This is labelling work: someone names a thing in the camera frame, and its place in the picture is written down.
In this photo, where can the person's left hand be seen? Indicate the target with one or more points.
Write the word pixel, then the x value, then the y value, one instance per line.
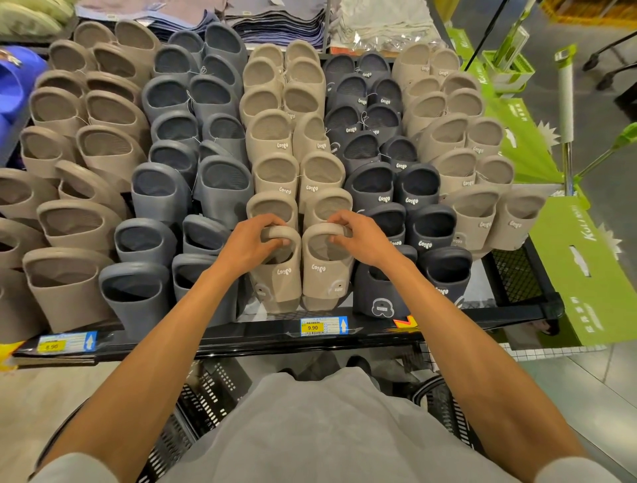
pixel 246 246

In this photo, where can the person's right hand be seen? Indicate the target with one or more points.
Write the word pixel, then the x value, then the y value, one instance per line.
pixel 373 244

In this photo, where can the grey rubber slipper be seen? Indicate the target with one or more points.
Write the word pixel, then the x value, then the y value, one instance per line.
pixel 204 236
pixel 226 199
pixel 144 246
pixel 159 199
pixel 186 283
pixel 134 308

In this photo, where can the beige logo rubber slipper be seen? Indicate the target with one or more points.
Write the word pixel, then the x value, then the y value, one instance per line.
pixel 323 283
pixel 515 224
pixel 328 206
pixel 473 224
pixel 281 283

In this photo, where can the black slipper display shelf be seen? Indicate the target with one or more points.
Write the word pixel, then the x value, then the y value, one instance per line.
pixel 199 338

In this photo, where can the column of beige slippers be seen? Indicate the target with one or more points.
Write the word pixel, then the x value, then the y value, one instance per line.
pixel 268 134

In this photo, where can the column of black slippers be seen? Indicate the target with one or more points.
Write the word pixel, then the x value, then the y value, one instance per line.
pixel 348 99

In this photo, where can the column of pale cream slippers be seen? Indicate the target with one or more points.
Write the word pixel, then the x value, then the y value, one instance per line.
pixel 438 109

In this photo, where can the column of grey slippers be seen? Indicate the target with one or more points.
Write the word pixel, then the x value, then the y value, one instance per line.
pixel 166 94

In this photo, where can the black basket with wavy slots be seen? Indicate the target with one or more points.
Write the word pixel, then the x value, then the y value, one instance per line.
pixel 448 413

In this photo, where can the display of taupe slides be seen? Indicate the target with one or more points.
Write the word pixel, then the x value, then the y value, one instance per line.
pixel 59 109

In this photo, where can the display of blue cartoon slides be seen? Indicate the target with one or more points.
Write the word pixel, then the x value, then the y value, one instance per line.
pixel 15 89

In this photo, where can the person's right forearm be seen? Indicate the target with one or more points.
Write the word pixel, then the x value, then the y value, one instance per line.
pixel 492 378

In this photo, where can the person's left forearm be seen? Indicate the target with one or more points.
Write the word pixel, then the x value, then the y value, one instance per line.
pixel 139 378

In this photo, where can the person's light grey shirt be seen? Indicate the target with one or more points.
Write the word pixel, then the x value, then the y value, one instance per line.
pixel 323 433

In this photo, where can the yellow starburst price sticker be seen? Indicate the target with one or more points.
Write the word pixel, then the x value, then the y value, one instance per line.
pixel 10 356
pixel 405 322

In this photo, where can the green cardboard box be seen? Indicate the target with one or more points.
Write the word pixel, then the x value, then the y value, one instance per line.
pixel 582 283
pixel 527 144
pixel 480 79
pixel 460 45

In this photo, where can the clear plastic wrapped goods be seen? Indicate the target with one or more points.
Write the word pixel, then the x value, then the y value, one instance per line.
pixel 388 25

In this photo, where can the green white mop bucket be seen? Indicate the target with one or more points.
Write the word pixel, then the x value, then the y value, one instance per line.
pixel 507 69

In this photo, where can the stack of navy folded textiles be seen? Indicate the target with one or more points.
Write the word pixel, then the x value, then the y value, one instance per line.
pixel 199 15

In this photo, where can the green metal mop pole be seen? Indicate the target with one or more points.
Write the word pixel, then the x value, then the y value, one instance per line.
pixel 612 147

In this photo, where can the metal trolley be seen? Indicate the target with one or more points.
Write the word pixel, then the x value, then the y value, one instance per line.
pixel 612 55

